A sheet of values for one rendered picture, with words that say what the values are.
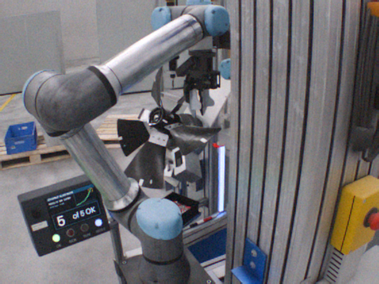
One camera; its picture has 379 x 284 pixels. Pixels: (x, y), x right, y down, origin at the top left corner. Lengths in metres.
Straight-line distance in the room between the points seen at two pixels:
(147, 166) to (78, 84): 1.09
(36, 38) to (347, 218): 8.39
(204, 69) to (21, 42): 7.93
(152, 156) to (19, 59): 7.36
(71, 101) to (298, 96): 0.40
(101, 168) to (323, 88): 0.57
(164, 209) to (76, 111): 0.37
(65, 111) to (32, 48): 8.09
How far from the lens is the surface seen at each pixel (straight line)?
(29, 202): 1.06
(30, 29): 8.70
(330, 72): 0.50
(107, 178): 0.88
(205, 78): 0.99
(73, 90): 0.65
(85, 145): 0.81
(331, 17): 0.49
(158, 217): 0.86
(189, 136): 1.55
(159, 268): 0.94
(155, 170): 1.68
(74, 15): 13.67
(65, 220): 1.09
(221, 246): 1.71
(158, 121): 1.68
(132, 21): 7.01
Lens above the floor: 1.76
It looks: 23 degrees down
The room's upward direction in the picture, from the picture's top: 2 degrees counter-clockwise
